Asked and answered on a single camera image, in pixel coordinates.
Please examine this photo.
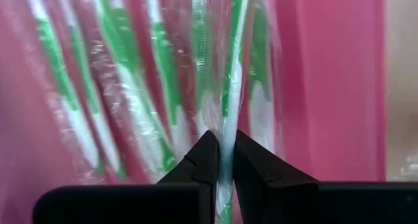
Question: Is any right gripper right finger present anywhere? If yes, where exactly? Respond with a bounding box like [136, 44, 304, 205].
[233, 129, 418, 224]

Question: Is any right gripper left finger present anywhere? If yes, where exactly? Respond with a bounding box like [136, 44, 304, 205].
[32, 129, 220, 224]

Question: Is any green toothbrush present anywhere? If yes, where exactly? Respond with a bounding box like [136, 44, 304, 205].
[24, 0, 101, 171]
[54, 0, 128, 182]
[246, 0, 277, 153]
[145, 0, 199, 146]
[214, 0, 254, 224]
[191, 0, 212, 97]
[89, 0, 179, 174]

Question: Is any purple toothbrush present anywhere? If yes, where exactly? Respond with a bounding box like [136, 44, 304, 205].
[400, 152, 418, 182]

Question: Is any pink plastic bin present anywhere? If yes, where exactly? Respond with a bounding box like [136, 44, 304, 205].
[0, 0, 388, 224]

